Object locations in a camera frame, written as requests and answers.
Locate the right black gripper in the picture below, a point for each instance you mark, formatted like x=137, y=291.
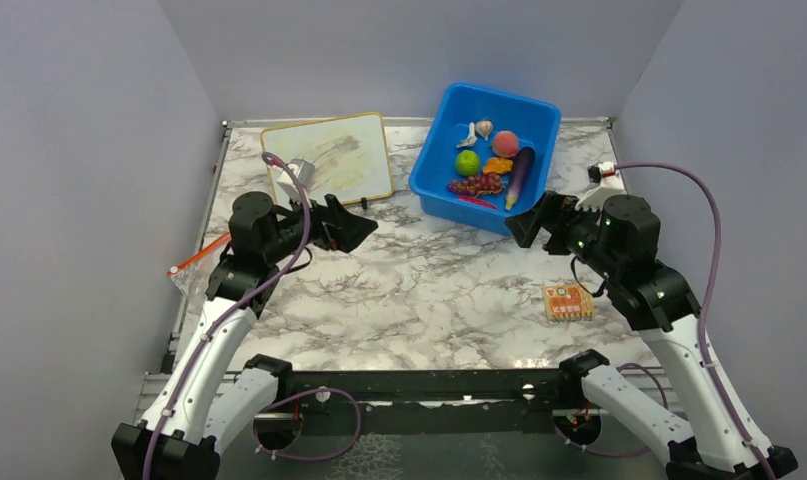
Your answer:
x=555, y=212

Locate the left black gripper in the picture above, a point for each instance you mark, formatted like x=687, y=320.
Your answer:
x=343, y=230

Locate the pink peach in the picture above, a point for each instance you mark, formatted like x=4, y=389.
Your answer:
x=505, y=144

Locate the green lime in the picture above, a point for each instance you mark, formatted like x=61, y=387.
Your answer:
x=467, y=163

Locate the clear zip top bag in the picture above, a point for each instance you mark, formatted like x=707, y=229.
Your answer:
x=191, y=276

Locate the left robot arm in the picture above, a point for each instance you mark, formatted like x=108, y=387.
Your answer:
x=188, y=427

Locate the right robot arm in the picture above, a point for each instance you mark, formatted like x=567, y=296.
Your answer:
x=716, y=439

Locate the orange food piece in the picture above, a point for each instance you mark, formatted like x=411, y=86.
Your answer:
x=497, y=166

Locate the red chili pepper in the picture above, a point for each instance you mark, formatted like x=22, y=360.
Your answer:
x=477, y=201

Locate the red grape bunch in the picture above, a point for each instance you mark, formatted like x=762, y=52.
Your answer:
x=478, y=185

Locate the purple eggplant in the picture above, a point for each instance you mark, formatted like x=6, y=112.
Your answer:
x=522, y=165

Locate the small whiteboard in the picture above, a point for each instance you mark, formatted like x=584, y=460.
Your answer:
x=349, y=155

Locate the orange snack packet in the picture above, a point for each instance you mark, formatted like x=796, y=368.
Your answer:
x=568, y=302

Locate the blue plastic bin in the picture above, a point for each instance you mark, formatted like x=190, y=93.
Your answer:
x=536, y=124

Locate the garlic bulb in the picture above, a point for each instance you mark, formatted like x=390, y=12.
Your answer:
x=484, y=129

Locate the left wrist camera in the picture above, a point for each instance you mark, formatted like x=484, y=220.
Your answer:
x=298, y=181

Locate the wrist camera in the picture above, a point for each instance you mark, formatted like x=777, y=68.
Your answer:
x=607, y=183
x=298, y=181

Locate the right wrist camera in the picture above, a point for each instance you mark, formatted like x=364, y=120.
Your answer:
x=607, y=183

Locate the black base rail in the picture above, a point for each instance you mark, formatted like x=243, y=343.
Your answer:
x=421, y=402

